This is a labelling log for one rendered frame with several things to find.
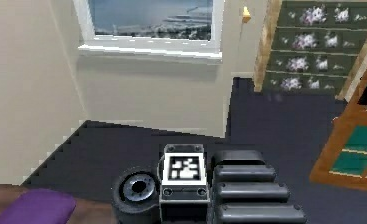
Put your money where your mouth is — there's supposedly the brown door with green panes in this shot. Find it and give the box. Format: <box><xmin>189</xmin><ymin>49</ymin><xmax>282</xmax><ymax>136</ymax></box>
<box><xmin>309</xmin><ymin>59</ymin><xmax>367</xmax><ymax>193</ymax></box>

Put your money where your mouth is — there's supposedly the small yellow wall lamp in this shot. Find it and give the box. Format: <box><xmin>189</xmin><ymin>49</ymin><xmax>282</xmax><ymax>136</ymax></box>
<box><xmin>241</xmin><ymin>5</ymin><xmax>252</xmax><ymax>24</ymax></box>

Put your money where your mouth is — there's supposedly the white framed window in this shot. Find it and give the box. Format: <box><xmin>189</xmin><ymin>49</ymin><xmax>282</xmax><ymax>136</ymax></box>
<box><xmin>72</xmin><ymin>0</ymin><xmax>225</xmax><ymax>64</ymax></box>

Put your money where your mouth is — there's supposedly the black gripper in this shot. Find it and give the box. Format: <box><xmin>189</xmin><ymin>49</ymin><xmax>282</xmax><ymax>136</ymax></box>
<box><xmin>111</xmin><ymin>166</ymin><xmax>163</xmax><ymax>224</ymax></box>

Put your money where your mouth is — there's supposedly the green flowered chest of drawers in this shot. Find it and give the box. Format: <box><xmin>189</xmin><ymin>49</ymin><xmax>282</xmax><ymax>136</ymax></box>
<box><xmin>253</xmin><ymin>0</ymin><xmax>367</xmax><ymax>100</ymax></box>

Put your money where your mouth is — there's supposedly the purple cushion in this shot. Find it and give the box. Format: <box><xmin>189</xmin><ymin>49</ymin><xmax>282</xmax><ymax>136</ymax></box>
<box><xmin>0</xmin><ymin>188</ymin><xmax>77</xmax><ymax>224</ymax></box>

